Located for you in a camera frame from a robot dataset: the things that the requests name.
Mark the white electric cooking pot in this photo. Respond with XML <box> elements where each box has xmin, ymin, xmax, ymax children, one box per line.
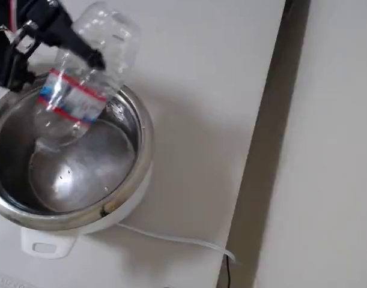
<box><xmin>0</xmin><ymin>71</ymin><xmax>156</xmax><ymax>259</ymax></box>

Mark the red white servo wire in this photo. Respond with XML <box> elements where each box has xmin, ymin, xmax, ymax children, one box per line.
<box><xmin>7</xmin><ymin>0</ymin><xmax>20</xmax><ymax>32</ymax></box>

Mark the thin black cable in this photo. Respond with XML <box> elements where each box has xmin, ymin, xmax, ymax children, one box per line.
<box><xmin>224</xmin><ymin>254</ymin><xmax>232</xmax><ymax>288</ymax></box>

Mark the white power cord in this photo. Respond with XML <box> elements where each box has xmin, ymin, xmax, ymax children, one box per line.
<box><xmin>117</xmin><ymin>221</ymin><xmax>241</xmax><ymax>266</ymax></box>

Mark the steel inner cooking pot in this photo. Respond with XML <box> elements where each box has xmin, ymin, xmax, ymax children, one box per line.
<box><xmin>0</xmin><ymin>73</ymin><xmax>156</xmax><ymax>232</ymax></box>

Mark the clear plastic water bottle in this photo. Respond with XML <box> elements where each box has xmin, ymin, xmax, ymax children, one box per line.
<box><xmin>32</xmin><ymin>1</ymin><xmax>141</xmax><ymax>148</ymax></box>

